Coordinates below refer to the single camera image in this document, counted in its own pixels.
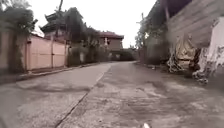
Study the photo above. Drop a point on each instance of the red-roofed building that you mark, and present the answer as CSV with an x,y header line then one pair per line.
x,y
112,41

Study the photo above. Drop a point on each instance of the grey concrete road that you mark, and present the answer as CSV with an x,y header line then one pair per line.
x,y
133,96

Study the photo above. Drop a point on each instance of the concrete kerb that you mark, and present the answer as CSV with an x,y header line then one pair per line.
x,y
50,71

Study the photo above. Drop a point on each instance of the robot's own part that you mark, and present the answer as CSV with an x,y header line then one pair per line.
x,y
145,125

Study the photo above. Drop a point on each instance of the building with tiered roof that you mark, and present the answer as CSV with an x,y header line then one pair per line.
x,y
51,26

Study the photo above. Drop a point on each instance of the white tarp pile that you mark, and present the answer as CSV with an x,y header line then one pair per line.
x,y
215,50

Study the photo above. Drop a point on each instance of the dark low wall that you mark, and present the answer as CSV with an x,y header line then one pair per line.
x,y
156,50

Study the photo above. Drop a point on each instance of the trees beside pink wall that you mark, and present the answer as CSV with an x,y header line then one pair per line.
x,y
78,30

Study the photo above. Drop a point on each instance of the trees by grey wall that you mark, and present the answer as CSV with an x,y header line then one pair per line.
x,y
150,23

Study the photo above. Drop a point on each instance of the pink wall with gate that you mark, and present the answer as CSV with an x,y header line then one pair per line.
x,y
45,53

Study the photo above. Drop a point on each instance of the grey block wall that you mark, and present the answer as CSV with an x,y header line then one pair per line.
x,y
196,23

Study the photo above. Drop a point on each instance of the tree over weathered wall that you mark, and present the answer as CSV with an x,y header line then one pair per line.
x,y
18,16

